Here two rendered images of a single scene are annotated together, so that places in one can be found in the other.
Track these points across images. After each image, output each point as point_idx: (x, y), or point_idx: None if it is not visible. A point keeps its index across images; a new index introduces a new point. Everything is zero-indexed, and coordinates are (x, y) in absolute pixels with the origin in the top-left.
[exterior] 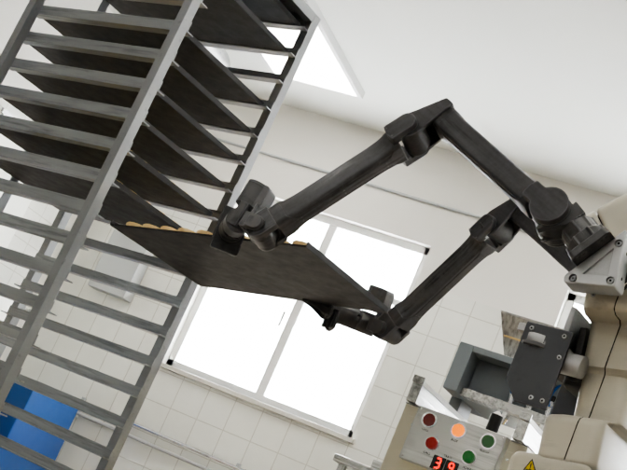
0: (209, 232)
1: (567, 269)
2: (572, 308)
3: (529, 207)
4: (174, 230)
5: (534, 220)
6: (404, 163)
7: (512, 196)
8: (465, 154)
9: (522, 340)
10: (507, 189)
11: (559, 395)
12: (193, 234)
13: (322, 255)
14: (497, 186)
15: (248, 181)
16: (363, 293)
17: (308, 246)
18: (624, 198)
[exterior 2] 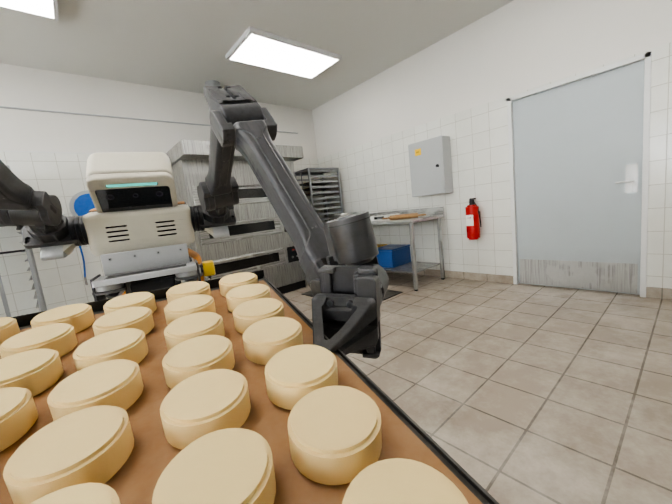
0: (340, 387)
1: (1, 185)
2: (186, 244)
3: (238, 196)
4: (485, 490)
5: (231, 202)
6: (227, 145)
7: (227, 184)
8: (231, 147)
9: (200, 275)
10: (229, 180)
11: None
12: (399, 413)
13: (217, 281)
14: (222, 175)
15: (369, 215)
16: (30, 324)
17: (259, 276)
18: (170, 163)
